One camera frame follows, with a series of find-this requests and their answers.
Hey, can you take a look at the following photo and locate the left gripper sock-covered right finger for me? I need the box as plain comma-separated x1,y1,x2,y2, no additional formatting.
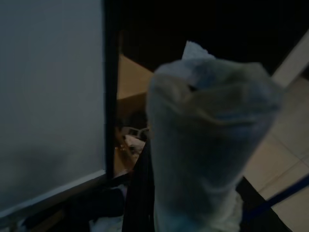
146,40,285,232

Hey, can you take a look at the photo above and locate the blue dustpan with long handle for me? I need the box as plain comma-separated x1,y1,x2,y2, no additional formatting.
264,174,309,208

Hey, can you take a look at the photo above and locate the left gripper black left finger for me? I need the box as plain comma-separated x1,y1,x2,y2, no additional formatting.
122,139,156,232

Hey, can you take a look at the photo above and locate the brown cardboard box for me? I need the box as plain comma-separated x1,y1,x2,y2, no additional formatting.
113,93,152,176

